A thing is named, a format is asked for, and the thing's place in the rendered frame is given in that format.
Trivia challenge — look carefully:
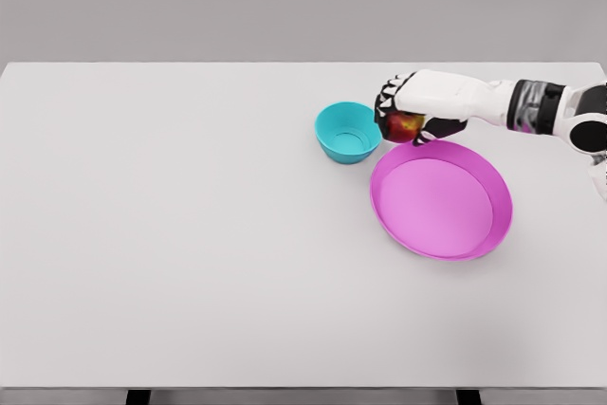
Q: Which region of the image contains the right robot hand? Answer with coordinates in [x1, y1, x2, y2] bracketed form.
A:
[373, 68, 471, 147]

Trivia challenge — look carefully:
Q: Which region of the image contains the red yellow apple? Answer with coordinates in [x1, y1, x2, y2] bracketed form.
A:
[384, 110, 425, 144]

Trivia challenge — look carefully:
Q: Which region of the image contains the blue bowl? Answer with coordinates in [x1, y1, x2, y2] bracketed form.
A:
[314, 101, 382, 165]

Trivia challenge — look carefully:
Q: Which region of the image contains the pink plate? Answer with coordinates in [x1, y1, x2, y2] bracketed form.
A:
[369, 138, 514, 263]

